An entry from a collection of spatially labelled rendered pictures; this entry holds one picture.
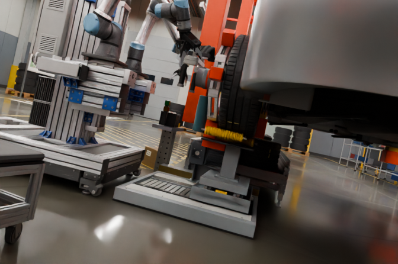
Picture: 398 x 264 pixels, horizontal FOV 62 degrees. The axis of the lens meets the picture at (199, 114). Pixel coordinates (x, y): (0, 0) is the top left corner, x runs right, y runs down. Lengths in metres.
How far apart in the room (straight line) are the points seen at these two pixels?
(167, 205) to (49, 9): 1.53
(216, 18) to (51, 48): 1.29
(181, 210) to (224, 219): 0.25
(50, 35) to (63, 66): 0.44
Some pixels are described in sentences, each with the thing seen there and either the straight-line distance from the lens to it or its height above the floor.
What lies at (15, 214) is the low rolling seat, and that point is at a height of 0.13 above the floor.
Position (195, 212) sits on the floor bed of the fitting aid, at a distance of 1.91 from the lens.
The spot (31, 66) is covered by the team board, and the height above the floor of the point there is 0.98.
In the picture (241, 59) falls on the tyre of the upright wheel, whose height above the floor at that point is 0.96.
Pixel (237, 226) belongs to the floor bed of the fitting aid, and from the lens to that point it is 1.90.
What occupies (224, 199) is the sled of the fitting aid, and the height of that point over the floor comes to 0.14.
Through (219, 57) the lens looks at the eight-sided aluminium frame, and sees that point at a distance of 2.02.
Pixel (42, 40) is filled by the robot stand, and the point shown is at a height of 0.86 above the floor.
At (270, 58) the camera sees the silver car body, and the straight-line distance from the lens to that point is 1.29.
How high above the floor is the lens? 0.58
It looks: level
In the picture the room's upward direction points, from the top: 12 degrees clockwise
